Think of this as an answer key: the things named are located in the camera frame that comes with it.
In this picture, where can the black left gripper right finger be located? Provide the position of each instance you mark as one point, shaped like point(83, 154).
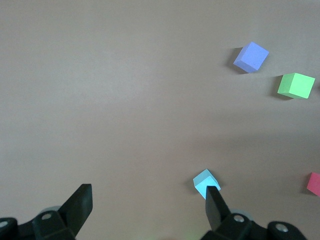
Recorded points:
point(216, 212)

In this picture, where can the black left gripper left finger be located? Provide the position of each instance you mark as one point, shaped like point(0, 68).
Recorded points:
point(76, 210)

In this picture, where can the red foam cube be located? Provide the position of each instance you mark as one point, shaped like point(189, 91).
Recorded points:
point(315, 183)

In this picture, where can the green foam cube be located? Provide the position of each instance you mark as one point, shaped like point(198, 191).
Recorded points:
point(297, 86)

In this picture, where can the purple foam cube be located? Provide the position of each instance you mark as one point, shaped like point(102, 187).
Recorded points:
point(252, 57)

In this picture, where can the light blue foam cube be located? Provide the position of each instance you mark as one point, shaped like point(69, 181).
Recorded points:
point(202, 182)

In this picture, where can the brown table cover sheet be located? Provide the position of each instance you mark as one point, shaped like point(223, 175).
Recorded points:
point(125, 100)

